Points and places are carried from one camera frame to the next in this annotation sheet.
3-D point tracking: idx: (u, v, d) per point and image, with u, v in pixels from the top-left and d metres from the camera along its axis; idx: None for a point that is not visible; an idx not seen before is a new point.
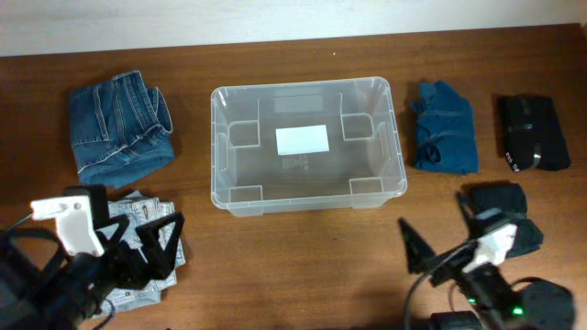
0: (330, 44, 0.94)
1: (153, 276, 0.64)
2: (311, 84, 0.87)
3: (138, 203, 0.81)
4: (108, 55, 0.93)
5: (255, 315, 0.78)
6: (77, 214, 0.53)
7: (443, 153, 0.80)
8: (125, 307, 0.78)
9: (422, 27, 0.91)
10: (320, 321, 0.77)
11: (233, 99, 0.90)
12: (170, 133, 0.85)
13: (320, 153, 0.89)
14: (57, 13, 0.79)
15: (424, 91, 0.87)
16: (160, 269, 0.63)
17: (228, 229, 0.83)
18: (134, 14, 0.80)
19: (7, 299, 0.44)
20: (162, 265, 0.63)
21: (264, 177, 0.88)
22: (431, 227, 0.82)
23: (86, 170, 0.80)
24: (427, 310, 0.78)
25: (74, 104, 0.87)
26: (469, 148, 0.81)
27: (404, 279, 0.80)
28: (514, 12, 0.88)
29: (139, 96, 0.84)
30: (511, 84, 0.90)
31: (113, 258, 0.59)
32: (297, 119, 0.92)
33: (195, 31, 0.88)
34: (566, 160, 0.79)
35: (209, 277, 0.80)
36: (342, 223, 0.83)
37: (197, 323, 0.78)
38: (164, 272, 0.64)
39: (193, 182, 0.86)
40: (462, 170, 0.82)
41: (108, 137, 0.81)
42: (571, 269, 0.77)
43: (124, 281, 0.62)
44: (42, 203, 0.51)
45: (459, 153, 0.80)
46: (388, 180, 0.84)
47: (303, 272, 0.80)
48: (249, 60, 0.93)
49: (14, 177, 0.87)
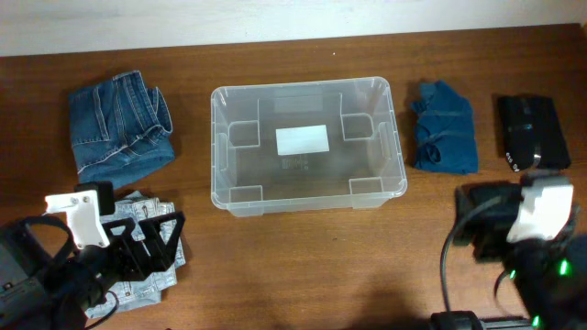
0: (330, 44, 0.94)
1: (155, 269, 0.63)
2: (311, 84, 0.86)
3: (138, 203, 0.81)
4: (107, 55, 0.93)
5: (255, 315, 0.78)
6: (84, 206, 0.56)
7: (442, 153, 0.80)
8: (125, 307, 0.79)
9: (422, 26, 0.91)
10: (321, 321, 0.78)
11: (233, 99, 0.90)
12: (170, 133, 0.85)
13: (320, 153, 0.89)
14: (57, 12, 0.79)
15: (424, 91, 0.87)
16: (160, 259, 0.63)
17: (228, 229, 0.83)
18: (134, 13, 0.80)
19: (18, 277, 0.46)
20: (163, 257, 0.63)
21: (264, 177, 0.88)
22: (432, 227, 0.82)
23: (86, 170, 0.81)
24: (427, 310, 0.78)
25: (73, 104, 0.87)
26: (469, 148, 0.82)
27: (405, 279, 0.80)
28: (513, 12, 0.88)
29: (138, 96, 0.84)
30: (511, 84, 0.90)
31: (118, 249, 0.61)
32: (297, 119, 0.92)
33: (194, 31, 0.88)
34: (566, 160, 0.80)
35: (209, 277, 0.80)
36: (343, 223, 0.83)
37: (197, 323, 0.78)
38: (165, 263, 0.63)
39: (193, 183, 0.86)
40: (462, 170, 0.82)
41: (108, 137, 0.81)
42: None
43: (125, 271, 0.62)
44: (54, 197, 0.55)
45: (459, 154, 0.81)
46: (388, 180, 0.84)
47: (303, 272, 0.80)
48: (249, 60, 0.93)
49: (14, 177, 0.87)
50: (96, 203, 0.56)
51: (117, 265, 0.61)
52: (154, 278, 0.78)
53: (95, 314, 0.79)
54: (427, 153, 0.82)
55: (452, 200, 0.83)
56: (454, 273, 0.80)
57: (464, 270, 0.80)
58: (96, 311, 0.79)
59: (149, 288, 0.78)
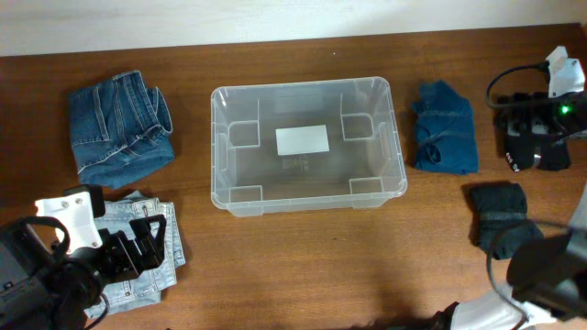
0: (330, 44, 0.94)
1: (149, 267, 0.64)
2: (312, 84, 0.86)
3: (138, 203, 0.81)
4: (107, 55, 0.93)
5: (255, 315, 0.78)
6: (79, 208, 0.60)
7: (442, 153, 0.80)
8: (125, 307, 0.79)
9: (422, 26, 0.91)
10: (320, 321, 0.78)
11: (233, 99, 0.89)
12: (171, 133, 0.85)
13: (321, 153, 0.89)
14: (56, 12, 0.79)
15: (424, 91, 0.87)
16: (154, 255, 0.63)
17: (228, 229, 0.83)
18: (134, 14, 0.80)
19: (18, 276, 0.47)
20: (157, 253, 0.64)
21: (264, 177, 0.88)
22: (432, 227, 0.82)
23: (86, 170, 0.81)
24: (427, 310, 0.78)
25: (73, 104, 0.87)
26: (468, 148, 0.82)
27: (405, 279, 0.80)
28: (513, 12, 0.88)
29: (138, 96, 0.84)
30: (510, 84, 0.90)
31: (112, 249, 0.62)
32: (297, 118, 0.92)
33: (195, 31, 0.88)
34: (566, 160, 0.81)
35: (209, 277, 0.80)
36: (343, 223, 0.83)
37: (197, 323, 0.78)
38: (158, 259, 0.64)
39: (193, 183, 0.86)
40: (462, 170, 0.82)
41: (108, 137, 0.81)
42: None
43: (116, 274, 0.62)
44: (49, 201, 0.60)
45: (459, 154, 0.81)
46: (388, 180, 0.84)
47: (303, 272, 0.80)
48: (249, 60, 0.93)
49: (15, 177, 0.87)
50: (90, 203, 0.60)
51: (110, 266, 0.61)
52: (154, 277, 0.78)
53: (95, 314, 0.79)
54: (426, 153, 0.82)
55: (452, 200, 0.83)
56: (454, 273, 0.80)
57: (465, 270, 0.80)
58: (96, 311, 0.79)
59: (149, 288, 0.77)
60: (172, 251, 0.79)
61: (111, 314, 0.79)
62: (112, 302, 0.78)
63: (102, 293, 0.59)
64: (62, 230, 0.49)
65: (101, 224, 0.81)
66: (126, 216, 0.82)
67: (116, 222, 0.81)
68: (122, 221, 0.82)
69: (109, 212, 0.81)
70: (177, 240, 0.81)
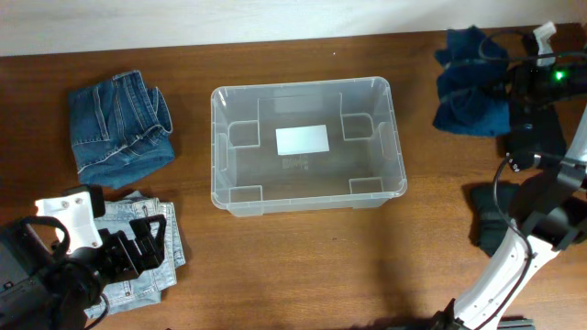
0: (330, 44, 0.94)
1: (148, 267, 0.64)
2: (311, 84, 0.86)
3: (138, 203, 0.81)
4: (107, 55, 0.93)
5: (255, 315, 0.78)
6: (79, 208, 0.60)
7: (466, 108, 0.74)
8: (125, 307, 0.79)
9: (422, 26, 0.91)
10: (320, 321, 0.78)
11: (233, 99, 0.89)
12: (171, 133, 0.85)
13: (321, 153, 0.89)
14: (55, 12, 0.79)
15: (452, 38, 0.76)
16: (154, 256, 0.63)
17: (227, 229, 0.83)
18: (134, 14, 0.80)
19: (19, 277, 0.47)
20: (157, 253, 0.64)
21: (264, 177, 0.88)
22: (432, 227, 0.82)
23: (86, 171, 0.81)
24: (427, 310, 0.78)
25: (73, 104, 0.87)
26: (499, 106, 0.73)
27: (406, 279, 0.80)
28: (513, 12, 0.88)
29: (138, 96, 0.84)
30: None
31: (111, 249, 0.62)
32: (297, 118, 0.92)
33: (194, 31, 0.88)
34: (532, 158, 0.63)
35: (209, 277, 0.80)
36: (343, 223, 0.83)
37: (197, 323, 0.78)
38: (158, 260, 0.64)
39: (193, 183, 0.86)
40: (491, 131, 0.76)
41: (108, 137, 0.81)
42: (570, 269, 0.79)
43: (116, 273, 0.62)
44: (49, 201, 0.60)
45: (485, 112, 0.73)
46: (388, 180, 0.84)
47: (304, 272, 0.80)
48: (250, 60, 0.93)
49: (15, 177, 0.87)
50: (89, 203, 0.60)
51: (110, 266, 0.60)
52: (154, 277, 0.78)
53: (95, 314, 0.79)
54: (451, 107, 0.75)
55: (452, 200, 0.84)
56: (454, 273, 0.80)
57: (464, 271, 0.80)
58: (96, 311, 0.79)
59: (149, 288, 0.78)
60: (173, 251, 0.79)
61: (110, 315, 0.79)
62: (112, 302, 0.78)
63: (102, 293, 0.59)
64: (62, 230, 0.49)
65: (101, 224, 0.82)
66: (126, 216, 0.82)
67: (116, 222, 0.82)
68: (122, 221, 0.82)
69: (109, 211, 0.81)
70: (177, 240, 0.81)
